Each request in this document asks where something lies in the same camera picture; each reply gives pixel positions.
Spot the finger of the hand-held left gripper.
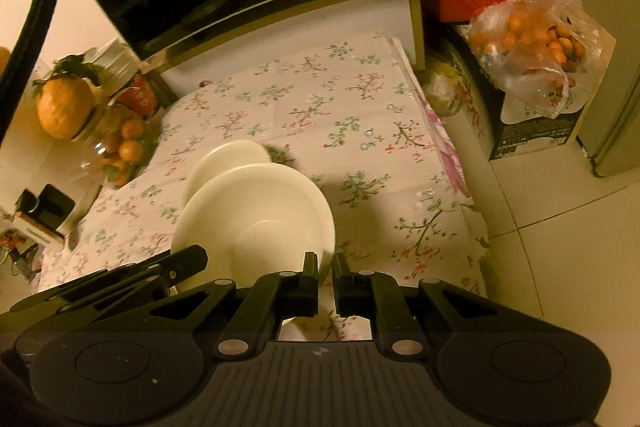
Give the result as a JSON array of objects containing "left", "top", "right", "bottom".
[{"left": 149, "top": 244, "right": 209, "bottom": 283}]

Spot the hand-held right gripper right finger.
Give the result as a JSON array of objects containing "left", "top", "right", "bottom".
[{"left": 332, "top": 252, "right": 496, "bottom": 358}]

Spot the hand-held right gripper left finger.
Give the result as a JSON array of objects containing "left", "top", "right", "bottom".
[{"left": 150, "top": 251, "right": 320, "bottom": 358}]

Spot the cream bowl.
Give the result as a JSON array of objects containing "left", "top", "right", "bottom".
[
  {"left": 182, "top": 139, "right": 271, "bottom": 208},
  {"left": 172, "top": 162, "right": 335, "bottom": 294}
]

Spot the white air fryer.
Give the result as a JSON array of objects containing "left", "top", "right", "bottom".
[{"left": 12, "top": 183, "right": 77, "bottom": 251}]

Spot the glass jar of small oranges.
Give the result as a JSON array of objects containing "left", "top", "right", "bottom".
[{"left": 75, "top": 102, "right": 162, "bottom": 188}]

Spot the red round tin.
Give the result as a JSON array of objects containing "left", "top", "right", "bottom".
[{"left": 117, "top": 74, "right": 157, "bottom": 116}]

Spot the floral tablecloth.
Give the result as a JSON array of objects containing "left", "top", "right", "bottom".
[{"left": 37, "top": 32, "right": 492, "bottom": 342}]

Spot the large orange citrus fruit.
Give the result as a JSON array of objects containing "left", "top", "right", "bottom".
[{"left": 33, "top": 55, "right": 101, "bottom": 140}]

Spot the stack of white dishes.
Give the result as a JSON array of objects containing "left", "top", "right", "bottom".
[{"left": 81, "top": 37, "right": 142, "bottom": 84}]

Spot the dark printed cardboard box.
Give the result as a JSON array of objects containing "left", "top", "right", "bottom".
[{"left": 489, "top": 0, "right": 618, "bottom": 163}]

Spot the plastic bag of oranges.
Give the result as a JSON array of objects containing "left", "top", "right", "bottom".
[{"left": 468, "top": 0, "right": 584, "bottom": 121}]

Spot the black cable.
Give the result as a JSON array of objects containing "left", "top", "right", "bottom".
[{"left": 0, "top": 0, "right": 64, "bottom": 148}]

